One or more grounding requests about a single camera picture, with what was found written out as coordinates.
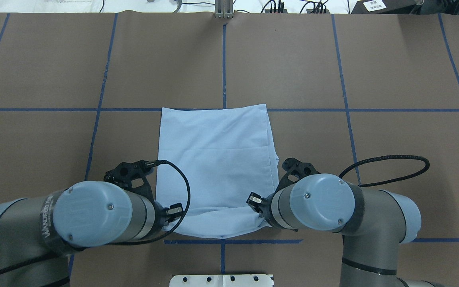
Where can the grey aluminium frame post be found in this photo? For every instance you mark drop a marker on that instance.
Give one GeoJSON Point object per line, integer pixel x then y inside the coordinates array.
{"type": "Point", "coordinates": [223, 9]}

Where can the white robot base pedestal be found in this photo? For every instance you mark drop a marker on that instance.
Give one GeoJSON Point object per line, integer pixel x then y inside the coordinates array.
{"type": "Point", "coordinates": [223, 280]}

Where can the light blue t-shirt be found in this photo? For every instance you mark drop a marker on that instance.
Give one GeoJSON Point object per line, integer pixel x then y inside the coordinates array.
{"type": "Point", "coordinates": [225, 154]}

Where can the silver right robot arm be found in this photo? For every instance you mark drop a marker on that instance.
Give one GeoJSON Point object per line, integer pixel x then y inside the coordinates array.
{"type": "Point", "coordinates": [372, 223]}

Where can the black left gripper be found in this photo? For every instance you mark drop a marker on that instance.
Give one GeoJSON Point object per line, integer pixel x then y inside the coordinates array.
{"type": "Point", "coordinates": [160, 211]}

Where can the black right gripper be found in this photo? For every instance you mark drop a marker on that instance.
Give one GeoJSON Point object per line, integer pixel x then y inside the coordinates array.
{"type": "Point", "coordinates": [264, 207]}

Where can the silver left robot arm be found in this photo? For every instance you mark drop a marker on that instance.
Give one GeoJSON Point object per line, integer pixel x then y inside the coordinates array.
{"type": "Point", "coordinates": [38, 235]}

